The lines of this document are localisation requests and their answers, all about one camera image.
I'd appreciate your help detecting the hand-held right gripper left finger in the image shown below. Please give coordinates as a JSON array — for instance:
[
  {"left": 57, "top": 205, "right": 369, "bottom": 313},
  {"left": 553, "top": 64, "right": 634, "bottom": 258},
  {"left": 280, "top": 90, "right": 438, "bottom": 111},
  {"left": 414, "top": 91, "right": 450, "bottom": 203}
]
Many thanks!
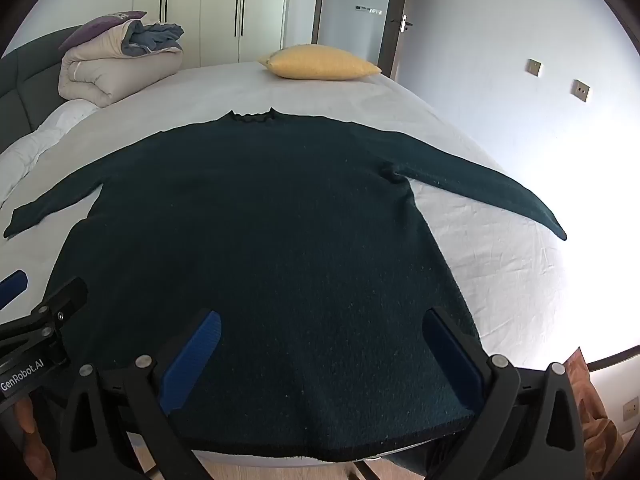
[{"left": 50, "top": 309, "right": 223, "bottom": 480}]

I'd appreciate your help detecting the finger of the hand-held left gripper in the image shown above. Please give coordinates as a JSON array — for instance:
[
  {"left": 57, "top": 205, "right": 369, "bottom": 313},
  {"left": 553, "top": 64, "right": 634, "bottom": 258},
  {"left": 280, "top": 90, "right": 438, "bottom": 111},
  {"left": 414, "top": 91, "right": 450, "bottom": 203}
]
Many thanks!
[
  {"left": 0, "top": 269, "right": 28, "bottom": 313},
  {"left": 0, "top": 276, "right": 89, "bottom": 350}
]

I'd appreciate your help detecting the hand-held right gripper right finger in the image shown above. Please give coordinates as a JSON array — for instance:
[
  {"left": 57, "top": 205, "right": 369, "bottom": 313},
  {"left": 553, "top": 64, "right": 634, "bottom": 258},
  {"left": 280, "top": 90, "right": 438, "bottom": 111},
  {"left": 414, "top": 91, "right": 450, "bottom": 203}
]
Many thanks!
[{"left": 422, "top": 306, "right": 588, "bottom": 480}]

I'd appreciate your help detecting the dark green towel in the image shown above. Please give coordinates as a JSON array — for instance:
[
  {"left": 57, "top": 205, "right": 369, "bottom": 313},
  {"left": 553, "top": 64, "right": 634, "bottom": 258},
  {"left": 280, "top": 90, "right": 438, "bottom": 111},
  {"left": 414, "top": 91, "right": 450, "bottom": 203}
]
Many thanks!
[{"left": 2, "top": 107, "right": 568, "bottom": 462}]

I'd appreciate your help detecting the person's left hand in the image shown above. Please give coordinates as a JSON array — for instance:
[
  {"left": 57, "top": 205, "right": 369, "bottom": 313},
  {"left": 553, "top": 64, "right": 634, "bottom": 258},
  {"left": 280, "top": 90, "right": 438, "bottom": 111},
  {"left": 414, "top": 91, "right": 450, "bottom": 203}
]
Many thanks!
[{"left": 11, "top": 396, "right": 56, "bottom": 480}]

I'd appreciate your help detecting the brown patterned cloth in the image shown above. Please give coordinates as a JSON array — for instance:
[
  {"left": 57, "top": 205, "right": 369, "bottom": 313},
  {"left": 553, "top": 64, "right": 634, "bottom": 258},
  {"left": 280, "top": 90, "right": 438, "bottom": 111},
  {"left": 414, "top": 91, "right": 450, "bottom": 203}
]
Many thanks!
[{"left": 566, "top": 346, "right": 627, "bottom": 480}]

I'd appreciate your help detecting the white quilt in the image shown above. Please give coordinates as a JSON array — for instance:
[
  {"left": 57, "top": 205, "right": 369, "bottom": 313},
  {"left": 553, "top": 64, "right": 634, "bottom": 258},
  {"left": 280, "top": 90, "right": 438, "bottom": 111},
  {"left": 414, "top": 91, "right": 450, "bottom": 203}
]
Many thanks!
[{"left": 0, "top": 98, "right": 99, "bottom": 207}]

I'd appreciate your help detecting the dark grey padded headboard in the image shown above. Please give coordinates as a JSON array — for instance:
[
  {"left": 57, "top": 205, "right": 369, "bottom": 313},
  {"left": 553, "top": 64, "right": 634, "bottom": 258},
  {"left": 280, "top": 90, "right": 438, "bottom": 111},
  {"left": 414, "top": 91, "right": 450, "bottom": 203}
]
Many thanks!
[{"left": 0, "top": 25, "right": 90, "bottom": 155}]

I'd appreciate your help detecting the folded beige duvet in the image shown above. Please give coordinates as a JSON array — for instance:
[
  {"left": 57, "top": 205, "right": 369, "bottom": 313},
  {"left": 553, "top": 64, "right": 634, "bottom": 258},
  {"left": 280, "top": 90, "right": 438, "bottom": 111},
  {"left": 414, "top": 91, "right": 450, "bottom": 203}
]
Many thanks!
[{"left": 58, "top": 19, "right": 185, "bottom": 109}]

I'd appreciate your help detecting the blue-grey crumpled cloth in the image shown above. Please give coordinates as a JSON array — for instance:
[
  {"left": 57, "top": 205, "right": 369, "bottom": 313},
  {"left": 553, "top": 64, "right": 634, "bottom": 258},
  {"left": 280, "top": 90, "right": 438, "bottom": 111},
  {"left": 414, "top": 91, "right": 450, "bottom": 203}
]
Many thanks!
[{"left": 122, "top": 20, "right": 185, "bottom": 59}]

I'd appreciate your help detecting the purple pillow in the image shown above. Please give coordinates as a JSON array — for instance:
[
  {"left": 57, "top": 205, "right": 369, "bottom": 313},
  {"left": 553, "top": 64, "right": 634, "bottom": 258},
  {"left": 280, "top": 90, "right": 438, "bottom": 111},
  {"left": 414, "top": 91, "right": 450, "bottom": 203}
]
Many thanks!
[{"left": 59, "top": 10, "right": 149, "bottom": 52}]

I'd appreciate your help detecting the bed with white sheet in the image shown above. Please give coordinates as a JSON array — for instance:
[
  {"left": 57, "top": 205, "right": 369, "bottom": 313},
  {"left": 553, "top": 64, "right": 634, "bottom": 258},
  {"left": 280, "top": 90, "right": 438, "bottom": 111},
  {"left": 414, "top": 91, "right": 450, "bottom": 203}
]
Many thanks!
[{"left": 0, "top": 60, "right": 571, "bottom": 467}]

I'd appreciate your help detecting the white wardrobe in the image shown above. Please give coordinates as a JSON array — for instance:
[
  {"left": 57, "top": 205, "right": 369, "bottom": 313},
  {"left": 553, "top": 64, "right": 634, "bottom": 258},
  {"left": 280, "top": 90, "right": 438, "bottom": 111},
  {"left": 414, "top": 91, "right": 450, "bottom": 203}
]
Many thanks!
[{"left": 131, "top": 0, "right": 294, "bottom": 69}]

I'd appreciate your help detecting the yellow pillow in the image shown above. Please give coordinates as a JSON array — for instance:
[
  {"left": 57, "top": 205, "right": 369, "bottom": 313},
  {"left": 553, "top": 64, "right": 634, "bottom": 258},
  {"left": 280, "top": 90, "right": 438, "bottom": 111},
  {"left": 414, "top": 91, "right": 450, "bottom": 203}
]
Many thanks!
[{"left": 258, "top": 44, "right": 383, "bottom": 81}]

